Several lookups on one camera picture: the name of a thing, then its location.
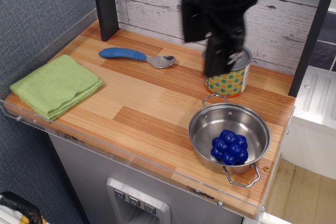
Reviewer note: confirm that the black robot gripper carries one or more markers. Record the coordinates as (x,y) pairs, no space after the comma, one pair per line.
(222,22)

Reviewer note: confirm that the patterned can with grey lid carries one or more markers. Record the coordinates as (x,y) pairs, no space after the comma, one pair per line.
(231,84)

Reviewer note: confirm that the green folded rag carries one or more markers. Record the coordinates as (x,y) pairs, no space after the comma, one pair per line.
(56,87)

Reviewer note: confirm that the blue toy grape cluster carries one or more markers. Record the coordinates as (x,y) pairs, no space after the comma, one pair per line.
(230,148)

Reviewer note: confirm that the white toy sink unit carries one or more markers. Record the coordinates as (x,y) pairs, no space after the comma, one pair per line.
(309,141)

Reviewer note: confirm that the grey toy fridge cabinet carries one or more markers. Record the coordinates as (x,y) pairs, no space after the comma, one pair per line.
(89,171)

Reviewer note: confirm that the black and yellow object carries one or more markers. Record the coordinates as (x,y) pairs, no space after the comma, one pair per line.
(15,209)

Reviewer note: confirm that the blue handled metal spoon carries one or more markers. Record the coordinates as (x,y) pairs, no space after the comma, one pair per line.
(159,62)

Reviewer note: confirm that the silver pan with handles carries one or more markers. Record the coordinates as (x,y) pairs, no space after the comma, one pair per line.
(211,120)

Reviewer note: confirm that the black right frame post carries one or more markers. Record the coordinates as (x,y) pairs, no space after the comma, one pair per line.
(313,34)

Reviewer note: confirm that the black frame post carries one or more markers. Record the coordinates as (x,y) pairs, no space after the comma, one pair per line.
(107,17)
(313,34)

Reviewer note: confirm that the black left frame post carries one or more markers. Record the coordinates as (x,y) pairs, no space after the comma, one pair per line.
(107,17)

